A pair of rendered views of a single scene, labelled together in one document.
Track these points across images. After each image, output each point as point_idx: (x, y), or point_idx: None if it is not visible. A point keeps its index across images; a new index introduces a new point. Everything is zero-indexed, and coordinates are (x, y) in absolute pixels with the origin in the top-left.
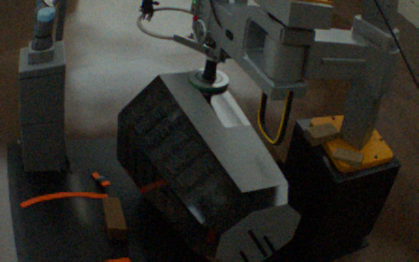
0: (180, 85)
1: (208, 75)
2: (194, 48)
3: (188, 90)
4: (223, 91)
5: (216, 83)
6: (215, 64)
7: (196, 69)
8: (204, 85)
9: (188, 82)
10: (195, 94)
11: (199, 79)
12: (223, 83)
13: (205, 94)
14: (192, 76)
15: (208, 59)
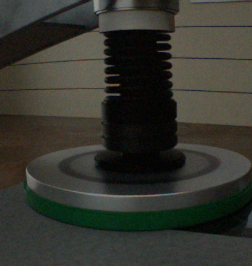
0: (49, 260)
1: (156, 139)
2: None
3: (148, 260)
4: None
5: (220, 165)
6: (170, 58)
7: (38, 161)
8: (205, 188)
9: (71, 228)
10: (237, 257)
11: (122, 179)
12: (236, 157)
13: (251, 228)
14: (64, 183)
15: (138, 28)
